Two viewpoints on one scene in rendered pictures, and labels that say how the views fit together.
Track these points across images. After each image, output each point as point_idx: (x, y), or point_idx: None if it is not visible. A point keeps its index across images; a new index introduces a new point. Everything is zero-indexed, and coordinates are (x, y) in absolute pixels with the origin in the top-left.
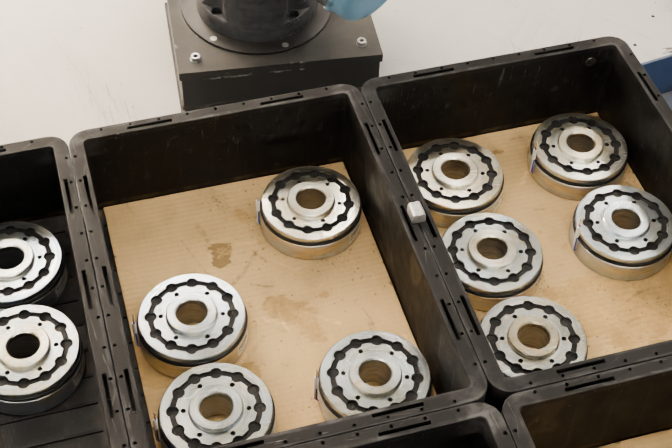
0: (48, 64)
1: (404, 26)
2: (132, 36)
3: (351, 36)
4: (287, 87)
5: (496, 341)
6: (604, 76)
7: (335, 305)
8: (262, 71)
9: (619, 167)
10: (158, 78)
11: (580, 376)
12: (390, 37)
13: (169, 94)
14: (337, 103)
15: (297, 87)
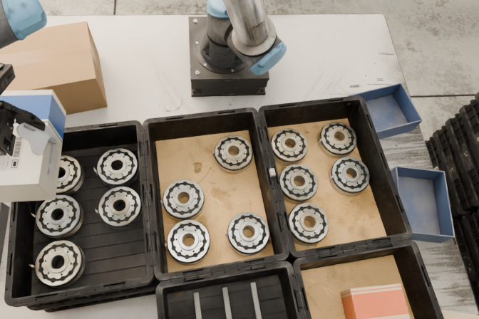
0: (142, 59)
1: None
2: (175, 50)
3: None
4: (231, 85)
5: (295, 221)
6: (353, 108)
7: (237, 194)
8: (222, 80)
9: (352, 149)
10: (184, 70)
11: (324, 253)
12: None
13: (187, 78)
14: (248, 114)
15: (235, 85)
